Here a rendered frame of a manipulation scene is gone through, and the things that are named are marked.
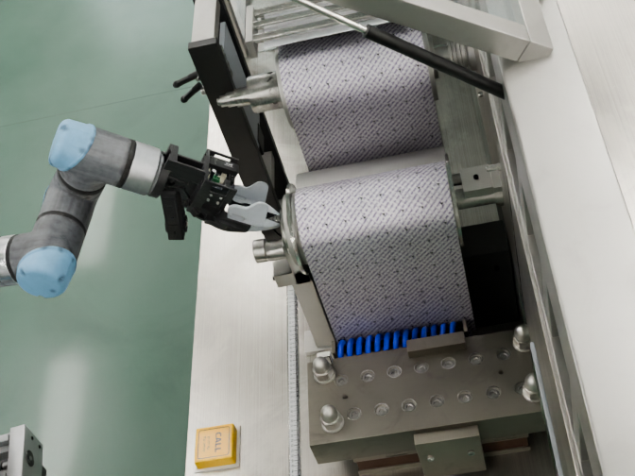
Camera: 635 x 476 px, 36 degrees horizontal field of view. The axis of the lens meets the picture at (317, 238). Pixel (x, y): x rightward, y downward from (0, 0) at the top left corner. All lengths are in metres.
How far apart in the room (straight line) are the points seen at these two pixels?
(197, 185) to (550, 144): 0.65
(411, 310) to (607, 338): 0.80
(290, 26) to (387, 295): 0.46
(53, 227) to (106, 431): 1.66
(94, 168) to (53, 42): 3.26
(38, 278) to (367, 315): 0.54
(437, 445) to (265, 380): 0.41
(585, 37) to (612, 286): 0.66
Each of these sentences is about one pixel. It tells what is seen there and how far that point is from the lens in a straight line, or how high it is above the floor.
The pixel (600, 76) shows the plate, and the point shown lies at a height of 1.44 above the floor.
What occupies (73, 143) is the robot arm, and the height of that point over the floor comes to 1.52.
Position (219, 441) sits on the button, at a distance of 1.78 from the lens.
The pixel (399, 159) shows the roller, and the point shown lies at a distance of 1.66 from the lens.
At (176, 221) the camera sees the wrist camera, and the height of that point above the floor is 1.33.
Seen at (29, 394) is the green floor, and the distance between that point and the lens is 3.29.
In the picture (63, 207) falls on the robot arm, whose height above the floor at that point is 1.43.
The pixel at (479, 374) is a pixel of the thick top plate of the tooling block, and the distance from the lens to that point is 1.61.
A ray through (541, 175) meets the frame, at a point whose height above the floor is 1.65.
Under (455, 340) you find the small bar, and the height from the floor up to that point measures 1.05.
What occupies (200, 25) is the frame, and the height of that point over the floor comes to 1.44.
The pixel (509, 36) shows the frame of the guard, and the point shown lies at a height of 1.69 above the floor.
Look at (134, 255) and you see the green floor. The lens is 3.49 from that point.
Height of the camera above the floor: 2.37
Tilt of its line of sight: 46 degrees down
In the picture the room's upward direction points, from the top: 19 degrees counter-clockwise
